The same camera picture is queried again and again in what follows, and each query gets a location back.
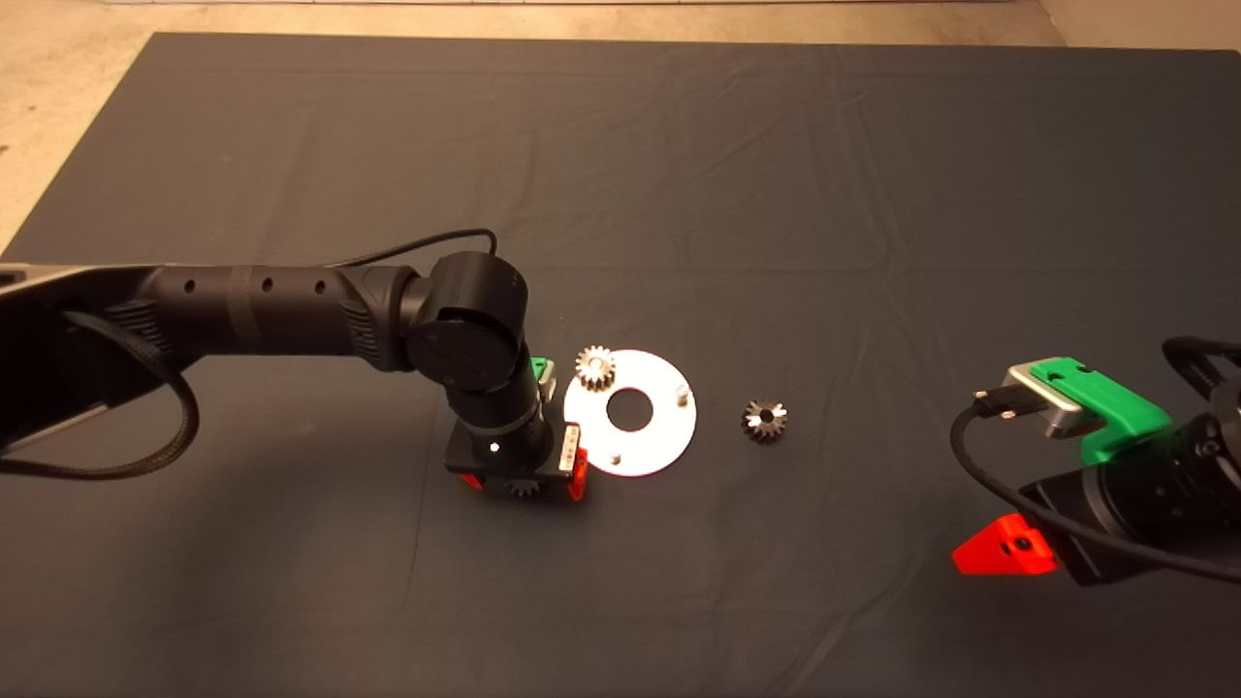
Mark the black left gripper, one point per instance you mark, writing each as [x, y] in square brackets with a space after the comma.
[524, 460]

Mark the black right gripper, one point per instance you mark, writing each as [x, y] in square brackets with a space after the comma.
[1086, 525]

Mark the steel planetary gear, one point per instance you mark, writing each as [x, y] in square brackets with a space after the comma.
[593, 381]
[754, 424]
[524, 488]

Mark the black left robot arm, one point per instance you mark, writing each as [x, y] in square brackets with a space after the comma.
[291, 310]

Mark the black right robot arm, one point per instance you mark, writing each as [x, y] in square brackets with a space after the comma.
[1193, 494]

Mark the white round peg plate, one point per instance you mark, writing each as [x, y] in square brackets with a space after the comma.
[659, 436]

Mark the dark table cloth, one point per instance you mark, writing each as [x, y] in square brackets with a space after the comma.
[776, 194]

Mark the silver left camera box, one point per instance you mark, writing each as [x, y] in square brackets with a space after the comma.
[550, 376]

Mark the silver camera box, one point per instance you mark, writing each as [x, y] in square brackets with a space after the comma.
[1057, 415]
[550, 376]

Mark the green left camera mount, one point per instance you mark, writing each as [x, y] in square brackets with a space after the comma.
[538, 373]

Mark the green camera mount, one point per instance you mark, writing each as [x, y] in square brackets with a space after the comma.
[1115, 409]
[538, 373]

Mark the silver right camera box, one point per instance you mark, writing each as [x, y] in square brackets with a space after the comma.
[1057, 415]

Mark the green right camera mount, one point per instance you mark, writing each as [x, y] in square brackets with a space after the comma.
[1115, 409]

